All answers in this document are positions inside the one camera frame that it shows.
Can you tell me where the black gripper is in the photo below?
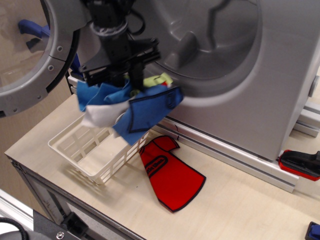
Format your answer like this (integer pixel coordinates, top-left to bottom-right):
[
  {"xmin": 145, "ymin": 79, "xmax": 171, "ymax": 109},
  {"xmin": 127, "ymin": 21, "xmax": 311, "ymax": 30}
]
[{"xmin": 78, "ymin": 23, "xmax": 161, "ymax": 92}]

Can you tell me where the green felt shirt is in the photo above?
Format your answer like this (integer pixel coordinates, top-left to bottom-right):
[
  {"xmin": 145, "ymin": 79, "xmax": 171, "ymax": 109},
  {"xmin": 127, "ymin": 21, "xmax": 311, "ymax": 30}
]
[{"xmin": 129, "ymin": 72, "xmax": 174, "ymax": 97}]

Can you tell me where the blue felt garment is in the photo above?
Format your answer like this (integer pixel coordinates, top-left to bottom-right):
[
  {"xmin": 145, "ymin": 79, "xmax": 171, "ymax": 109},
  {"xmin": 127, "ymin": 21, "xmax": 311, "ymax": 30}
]
[{"xmin": 112, "ymin": 85, "xmax": 184, "ymax": 146}]

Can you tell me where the white cloth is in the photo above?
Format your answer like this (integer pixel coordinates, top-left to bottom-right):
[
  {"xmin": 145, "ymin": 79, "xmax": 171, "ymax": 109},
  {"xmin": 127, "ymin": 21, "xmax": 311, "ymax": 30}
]
[{"xmin": 81, "ymin": 101, "xmax": 130, "ymax": 128}]

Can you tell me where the white plastic laundry basket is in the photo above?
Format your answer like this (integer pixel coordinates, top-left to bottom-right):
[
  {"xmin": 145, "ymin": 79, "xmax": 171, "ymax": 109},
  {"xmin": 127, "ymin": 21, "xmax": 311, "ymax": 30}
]
[{"xmin": 48, "ymin": 115, "xmax": 149, "ymax": 185}]

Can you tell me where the blue cloth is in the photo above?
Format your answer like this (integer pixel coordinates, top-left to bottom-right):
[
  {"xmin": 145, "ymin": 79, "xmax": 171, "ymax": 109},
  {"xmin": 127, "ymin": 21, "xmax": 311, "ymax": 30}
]
[{"xmin": 76, "ymin": 80, "xmax": 133, "ymax": 112}]

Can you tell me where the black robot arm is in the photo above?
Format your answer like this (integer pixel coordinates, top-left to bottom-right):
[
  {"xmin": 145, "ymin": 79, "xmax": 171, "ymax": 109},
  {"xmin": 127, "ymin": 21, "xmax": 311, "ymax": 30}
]
[{"xmin": 79, "ymin": 0, "xmax": 161, "ymax": 91}]

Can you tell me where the grey round machine door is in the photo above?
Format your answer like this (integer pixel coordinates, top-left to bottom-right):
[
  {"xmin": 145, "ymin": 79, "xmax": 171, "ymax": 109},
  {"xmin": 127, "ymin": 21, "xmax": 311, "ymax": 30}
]
[{"xmin": 0, "ymin": 0, "xmax": 91, "ymax": 118}]

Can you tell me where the grey toy washing machine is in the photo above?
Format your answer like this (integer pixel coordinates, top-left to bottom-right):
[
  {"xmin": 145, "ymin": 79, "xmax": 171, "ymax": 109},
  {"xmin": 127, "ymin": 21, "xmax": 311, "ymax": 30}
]
[{"xmin": 74, "ymin": 0, "xmax": 320, "ymax": 162}]

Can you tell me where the blue clamp behind door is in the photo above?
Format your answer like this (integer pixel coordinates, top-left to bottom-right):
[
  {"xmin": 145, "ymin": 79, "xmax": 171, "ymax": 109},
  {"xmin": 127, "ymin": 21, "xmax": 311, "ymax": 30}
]
[{"xmin": 17, "ymin": 19, "xmax": 83, "ymax": 76}]

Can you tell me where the red felt dress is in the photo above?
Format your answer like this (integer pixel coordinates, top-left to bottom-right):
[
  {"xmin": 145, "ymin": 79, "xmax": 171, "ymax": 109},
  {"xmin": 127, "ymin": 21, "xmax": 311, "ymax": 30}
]
[{"xmin": 139, "ymin": 135, "xmax": 206, "ymax": 213}]

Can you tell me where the red and black clamp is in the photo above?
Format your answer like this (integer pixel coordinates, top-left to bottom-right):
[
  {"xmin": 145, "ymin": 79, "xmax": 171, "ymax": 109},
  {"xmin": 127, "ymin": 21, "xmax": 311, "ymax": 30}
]
[{"xmin": 278, "ymin": 150, "xmax": 320, "ymax": 181}]

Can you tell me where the blue clamp at corner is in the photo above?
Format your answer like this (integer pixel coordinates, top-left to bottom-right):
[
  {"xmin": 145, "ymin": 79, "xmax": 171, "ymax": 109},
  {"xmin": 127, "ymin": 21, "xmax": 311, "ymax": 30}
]
[{"xmin": 304, "ymin": 221, "xmax": 320, "ymax": 240}]

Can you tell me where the aluminium table frame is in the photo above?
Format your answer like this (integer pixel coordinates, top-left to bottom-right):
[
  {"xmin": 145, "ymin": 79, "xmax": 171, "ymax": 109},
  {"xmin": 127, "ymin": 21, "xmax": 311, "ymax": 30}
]
[{"xmin": 9, "ymin": 158, "xmax": 143, "ymax": 240}]

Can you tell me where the black bracket with bolt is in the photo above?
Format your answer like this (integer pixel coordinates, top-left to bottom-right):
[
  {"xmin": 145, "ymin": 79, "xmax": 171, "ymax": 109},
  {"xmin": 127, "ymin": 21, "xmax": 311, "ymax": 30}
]
[{"xmin": 33, "ymin": 210, "xmax": 89, "ymax": 240}]

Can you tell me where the aluminium extrusion rail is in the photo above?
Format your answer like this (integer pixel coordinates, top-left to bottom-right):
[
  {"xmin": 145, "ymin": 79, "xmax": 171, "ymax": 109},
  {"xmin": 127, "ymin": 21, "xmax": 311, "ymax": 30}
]
[{"xmin": 67, "ymin": 75, "xmax": 320, "ymax": 193}]

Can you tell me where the black braided cable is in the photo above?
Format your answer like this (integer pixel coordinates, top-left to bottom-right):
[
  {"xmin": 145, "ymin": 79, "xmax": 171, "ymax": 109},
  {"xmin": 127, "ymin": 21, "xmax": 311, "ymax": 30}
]
[{"xmin": 0, "ymin": 217, "xmax": 32, "ymax": 240}]

